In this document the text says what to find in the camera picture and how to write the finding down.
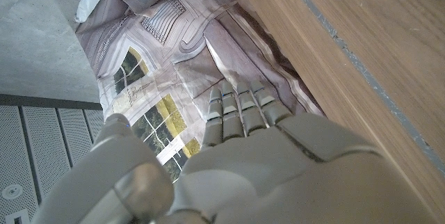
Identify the round white ceiling fixture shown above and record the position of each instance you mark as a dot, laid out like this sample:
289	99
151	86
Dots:
12	191

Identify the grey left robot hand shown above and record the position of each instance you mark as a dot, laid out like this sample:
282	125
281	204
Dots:
271	168

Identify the printed sofa backdrop cloth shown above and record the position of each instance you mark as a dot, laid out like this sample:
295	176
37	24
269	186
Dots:
215	50

